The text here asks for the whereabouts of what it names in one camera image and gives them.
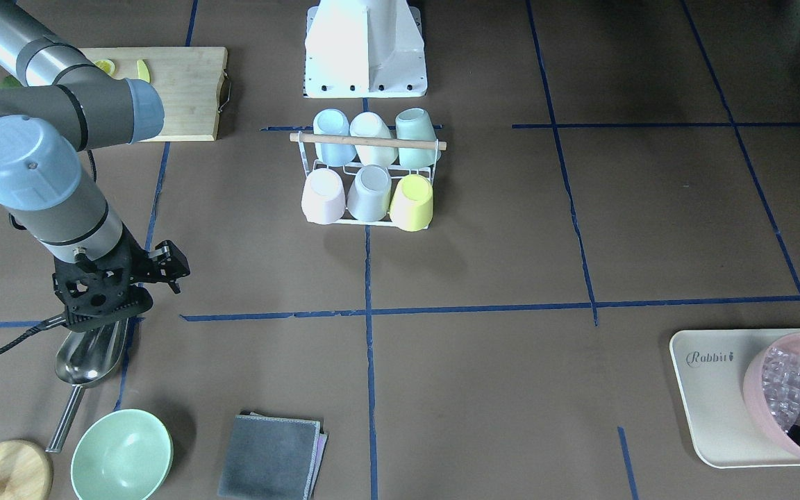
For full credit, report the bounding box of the beige tray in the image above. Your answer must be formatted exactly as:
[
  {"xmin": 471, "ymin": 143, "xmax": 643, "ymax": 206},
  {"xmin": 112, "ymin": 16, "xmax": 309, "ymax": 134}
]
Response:
[{"xmin": 669, "ymin": 328, "xmax": 800, "ymax": 469}]

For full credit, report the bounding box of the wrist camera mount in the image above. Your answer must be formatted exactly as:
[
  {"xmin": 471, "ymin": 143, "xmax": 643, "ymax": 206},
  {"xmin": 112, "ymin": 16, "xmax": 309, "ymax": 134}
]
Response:
[{"xmin": 53, "ymin": 265, "xmax": 153, "ymax": 332}]

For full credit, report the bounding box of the lemon slice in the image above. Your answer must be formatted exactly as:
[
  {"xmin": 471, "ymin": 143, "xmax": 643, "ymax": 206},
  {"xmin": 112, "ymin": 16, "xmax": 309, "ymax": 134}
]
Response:
[{"xmin": 93, "ymin": 59, "xmax": 117, "ymax": 77}]

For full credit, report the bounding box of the avocado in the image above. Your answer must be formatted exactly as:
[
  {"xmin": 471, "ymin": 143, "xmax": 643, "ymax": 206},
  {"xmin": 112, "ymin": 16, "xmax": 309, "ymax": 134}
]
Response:
[{"xmin": 0, "ymin": 75, "xmax": 24, "ymax": 89}]

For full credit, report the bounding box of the light blue cup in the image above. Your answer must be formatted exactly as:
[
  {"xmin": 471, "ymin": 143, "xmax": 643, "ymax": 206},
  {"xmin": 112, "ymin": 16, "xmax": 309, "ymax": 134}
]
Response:
[{"xmin": 313, "ymin": 108, "xmax": 356, "ymax": 167}]

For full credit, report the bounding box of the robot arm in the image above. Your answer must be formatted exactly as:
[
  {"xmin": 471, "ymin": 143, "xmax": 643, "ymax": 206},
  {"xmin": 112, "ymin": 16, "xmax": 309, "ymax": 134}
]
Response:
[{"xmin": 0, "ymin": 1, "xmax": 190, "ymax": 315}]

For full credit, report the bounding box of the green cup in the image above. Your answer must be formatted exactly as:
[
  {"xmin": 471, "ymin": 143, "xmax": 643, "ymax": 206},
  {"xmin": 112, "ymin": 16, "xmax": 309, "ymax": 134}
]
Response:
[{"xmin": 396, "ymin": 108, "xmax": 442, "ymax": 169}]

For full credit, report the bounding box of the wooden cutting board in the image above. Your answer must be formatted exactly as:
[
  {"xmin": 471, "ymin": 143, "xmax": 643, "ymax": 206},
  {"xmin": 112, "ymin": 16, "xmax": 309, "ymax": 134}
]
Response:
[{"xmin": 81, "ymin": 47, "xmax": 228, "ymax": 142}]

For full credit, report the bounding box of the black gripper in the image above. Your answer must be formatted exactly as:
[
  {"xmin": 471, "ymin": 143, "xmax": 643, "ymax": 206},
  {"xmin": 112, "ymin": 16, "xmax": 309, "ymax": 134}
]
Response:
[{"xmin": 54, "ymin": 226, "xmax": 191, "ymax": 294}]

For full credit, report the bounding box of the white wire cup holder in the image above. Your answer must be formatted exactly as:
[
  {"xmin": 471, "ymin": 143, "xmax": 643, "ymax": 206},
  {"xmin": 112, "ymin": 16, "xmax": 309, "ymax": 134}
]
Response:
[{"xmin": 289, "ymin": 132, "xmax": 447, "ymax": 230}]

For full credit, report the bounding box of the green bowl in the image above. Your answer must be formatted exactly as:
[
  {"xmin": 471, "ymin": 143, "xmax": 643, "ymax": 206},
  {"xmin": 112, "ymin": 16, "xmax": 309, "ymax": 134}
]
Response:
[{"xmin": 70, "ymin": 409, "xmax": 174, "ymax": 499}]

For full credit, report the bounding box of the grey folded cloth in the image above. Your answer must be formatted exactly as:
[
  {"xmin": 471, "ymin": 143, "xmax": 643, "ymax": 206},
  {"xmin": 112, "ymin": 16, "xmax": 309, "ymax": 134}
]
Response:
[{"xmin": 218, "ymin": 412, "xmax": 329, "ymax": 499}]

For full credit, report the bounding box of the pink cup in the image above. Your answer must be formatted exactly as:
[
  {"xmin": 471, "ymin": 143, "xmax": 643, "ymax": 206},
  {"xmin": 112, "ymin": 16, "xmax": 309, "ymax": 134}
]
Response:
[{"xmin": 301, "ymin": 168, "xmax": 346, "ymax": 225}]

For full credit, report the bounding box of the white cup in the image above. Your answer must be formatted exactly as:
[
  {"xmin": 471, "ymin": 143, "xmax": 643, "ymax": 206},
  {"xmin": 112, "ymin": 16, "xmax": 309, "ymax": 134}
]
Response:
[{"xmin": 349, "ymin": 112, "xmax": 398, "ymax": 167}]

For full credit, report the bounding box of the yellow cup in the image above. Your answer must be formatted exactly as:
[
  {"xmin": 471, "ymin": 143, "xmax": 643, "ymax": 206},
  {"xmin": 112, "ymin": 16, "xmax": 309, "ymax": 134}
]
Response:
[{"xmin": 388, "ymin": 174, "xmax": 434, "ymax": 232}]

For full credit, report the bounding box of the grey cup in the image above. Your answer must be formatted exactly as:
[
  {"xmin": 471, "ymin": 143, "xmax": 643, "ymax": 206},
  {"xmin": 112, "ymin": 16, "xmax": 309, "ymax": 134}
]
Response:
[{"xmin": 347, "ymin": 165, "xmax": 392, "ymax": 222}]

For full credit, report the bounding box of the metal scoop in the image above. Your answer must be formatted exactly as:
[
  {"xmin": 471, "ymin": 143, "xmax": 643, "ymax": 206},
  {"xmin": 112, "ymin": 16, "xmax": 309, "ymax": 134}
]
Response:
[{"xmin": 45, "ymin": 319, "xmax": 130, "ymax": 453}]

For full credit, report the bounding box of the wooden mug tree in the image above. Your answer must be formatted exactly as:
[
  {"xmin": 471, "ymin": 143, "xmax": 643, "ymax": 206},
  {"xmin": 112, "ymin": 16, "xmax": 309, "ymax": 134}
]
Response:
[{"xmin": 0, "ymin": 440, "xmax": 53, "ymax": 499}]

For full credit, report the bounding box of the pink bowl with ice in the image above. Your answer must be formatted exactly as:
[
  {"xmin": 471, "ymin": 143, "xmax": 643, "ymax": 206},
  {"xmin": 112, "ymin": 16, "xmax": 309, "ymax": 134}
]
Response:
[{"xmin": 742, "ymin": 331, "xmax": 800, "ymax": 460}]

